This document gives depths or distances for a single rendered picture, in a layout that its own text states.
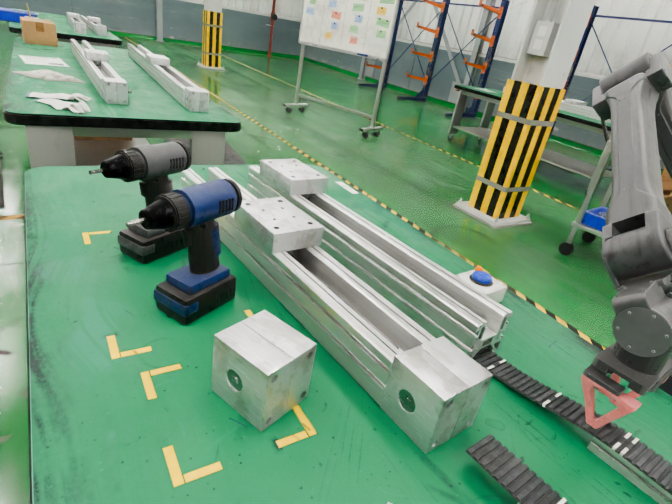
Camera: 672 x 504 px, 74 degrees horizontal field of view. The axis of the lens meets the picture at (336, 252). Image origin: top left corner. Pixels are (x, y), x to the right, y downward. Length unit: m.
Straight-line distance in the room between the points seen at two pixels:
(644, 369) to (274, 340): 0.46
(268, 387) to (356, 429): 0.14
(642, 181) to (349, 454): 0.52
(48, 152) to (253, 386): 1.76
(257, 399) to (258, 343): 0.07
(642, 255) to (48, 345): 0.79
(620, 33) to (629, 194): 8.58
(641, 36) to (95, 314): 8.81
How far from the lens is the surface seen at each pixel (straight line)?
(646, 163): 0.75
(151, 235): 0.94
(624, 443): 0.77
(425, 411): 0.61
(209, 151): 2.30
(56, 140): 2.19
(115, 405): 0.66
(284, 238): 0.82
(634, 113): 0.84
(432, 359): 0.63
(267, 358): 0.57
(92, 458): 0.61
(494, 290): 0.94
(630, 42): 9.19
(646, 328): 0.59
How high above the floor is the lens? 1.25
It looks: 26 degrees down
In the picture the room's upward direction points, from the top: 10 degrees clockwise
